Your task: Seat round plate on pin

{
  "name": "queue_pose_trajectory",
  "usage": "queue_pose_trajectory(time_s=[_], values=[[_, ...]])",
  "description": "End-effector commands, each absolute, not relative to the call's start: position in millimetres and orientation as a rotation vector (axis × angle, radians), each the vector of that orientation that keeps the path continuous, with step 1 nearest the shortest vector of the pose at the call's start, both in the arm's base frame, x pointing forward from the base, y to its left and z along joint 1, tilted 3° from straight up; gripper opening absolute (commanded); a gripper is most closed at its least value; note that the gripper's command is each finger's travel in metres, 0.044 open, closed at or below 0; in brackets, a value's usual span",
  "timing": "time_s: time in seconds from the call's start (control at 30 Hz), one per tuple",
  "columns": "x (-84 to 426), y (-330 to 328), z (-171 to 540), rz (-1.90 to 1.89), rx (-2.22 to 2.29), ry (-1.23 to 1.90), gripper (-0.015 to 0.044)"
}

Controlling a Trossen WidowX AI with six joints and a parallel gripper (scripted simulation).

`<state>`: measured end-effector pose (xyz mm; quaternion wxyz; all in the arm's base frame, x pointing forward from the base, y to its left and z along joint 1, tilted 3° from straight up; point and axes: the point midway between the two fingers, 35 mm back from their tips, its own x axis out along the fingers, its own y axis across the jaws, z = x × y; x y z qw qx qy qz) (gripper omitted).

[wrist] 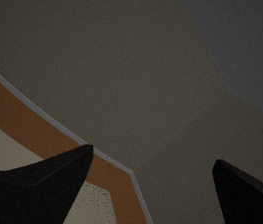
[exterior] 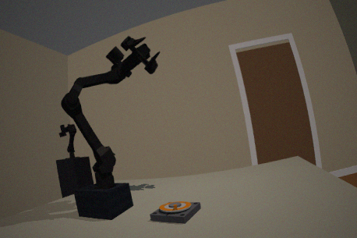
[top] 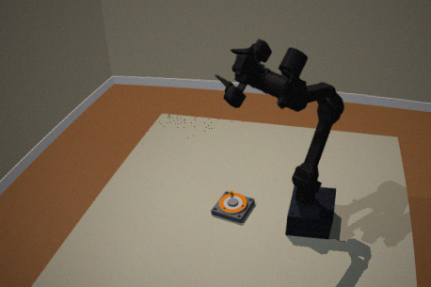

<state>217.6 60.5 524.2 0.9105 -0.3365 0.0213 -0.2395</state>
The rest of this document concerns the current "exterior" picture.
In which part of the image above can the orange round plate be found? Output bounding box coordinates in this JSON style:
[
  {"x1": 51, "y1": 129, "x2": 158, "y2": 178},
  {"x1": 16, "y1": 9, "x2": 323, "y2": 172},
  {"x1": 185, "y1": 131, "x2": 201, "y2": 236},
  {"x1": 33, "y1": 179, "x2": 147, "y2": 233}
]
[{"x1": 159, "y1": 201, "x2": 192, "y2": 212}]

